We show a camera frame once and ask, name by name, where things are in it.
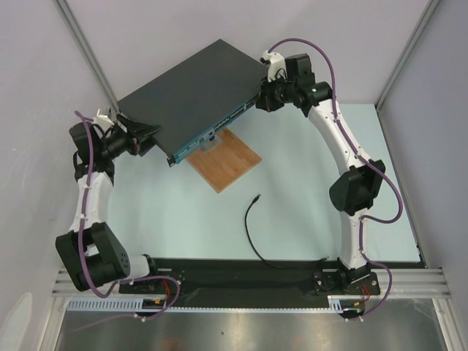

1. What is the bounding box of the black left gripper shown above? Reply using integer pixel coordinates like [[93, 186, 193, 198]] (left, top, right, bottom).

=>
[[99, 114, 163, 159]]

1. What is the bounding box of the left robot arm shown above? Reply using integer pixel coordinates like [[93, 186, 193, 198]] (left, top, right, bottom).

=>
[[55, 113, 161, 298]]

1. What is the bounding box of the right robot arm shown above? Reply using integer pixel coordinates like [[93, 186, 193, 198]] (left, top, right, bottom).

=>
[[256, 51, 385, 294]]

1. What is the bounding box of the wooden base board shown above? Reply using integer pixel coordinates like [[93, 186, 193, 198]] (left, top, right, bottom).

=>
[[186, 129, 262, 194]]

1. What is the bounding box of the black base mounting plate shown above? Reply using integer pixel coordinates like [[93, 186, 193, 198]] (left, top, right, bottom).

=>
[[118, 257, 381, 309]]

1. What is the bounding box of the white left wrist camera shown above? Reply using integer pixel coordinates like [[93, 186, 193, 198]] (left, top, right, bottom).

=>
[[93, 108, 114, 131]]

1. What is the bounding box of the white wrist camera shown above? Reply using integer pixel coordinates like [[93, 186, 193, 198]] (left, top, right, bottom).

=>
[[93, 108, 114, 131], [260, 51, 287, 82]]

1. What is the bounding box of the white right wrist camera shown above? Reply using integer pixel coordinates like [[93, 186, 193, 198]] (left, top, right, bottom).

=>
[[260, 51, 287, 82]]

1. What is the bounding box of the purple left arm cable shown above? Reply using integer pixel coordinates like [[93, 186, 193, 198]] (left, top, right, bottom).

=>
[[75, 110, 183, 323]]

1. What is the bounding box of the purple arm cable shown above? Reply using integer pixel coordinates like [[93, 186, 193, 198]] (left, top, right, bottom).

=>
[[268, 37, 403, 321], [75, 110, 183, 323]]

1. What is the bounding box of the dark grey network switch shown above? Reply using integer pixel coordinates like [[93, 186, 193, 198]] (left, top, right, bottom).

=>
[[118, 39, 268, 165]]

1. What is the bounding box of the metal switch stand bracket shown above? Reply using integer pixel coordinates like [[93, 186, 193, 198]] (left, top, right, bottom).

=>
[[199, 135, 222, 153]]

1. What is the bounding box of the black ethernet cable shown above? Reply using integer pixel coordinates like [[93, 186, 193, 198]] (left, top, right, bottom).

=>
[[244, 193, 329, 271]]

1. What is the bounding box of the aluminium frame post left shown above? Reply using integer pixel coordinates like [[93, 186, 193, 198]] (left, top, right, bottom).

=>
[[53, 0, 118, 113]]

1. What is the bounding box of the aluminium frame post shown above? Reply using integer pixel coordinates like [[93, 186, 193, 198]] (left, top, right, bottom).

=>
[[53, 0, 118, 113], [374, 0, 443, 113]]

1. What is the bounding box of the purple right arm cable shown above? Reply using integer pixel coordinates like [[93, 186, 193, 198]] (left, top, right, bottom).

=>
[[268, 37, 403, 321]]

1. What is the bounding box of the white cable duct rail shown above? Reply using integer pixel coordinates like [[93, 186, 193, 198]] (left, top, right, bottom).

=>
[[66, 295, 347, 314]]

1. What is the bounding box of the aluminium frame post right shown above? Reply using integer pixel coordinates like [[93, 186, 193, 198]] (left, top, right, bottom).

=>
[[374, 0, 443, 113]]

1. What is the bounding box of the aluminium front rail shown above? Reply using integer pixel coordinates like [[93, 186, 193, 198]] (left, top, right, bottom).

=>
[[51, 268, 451, 299]]

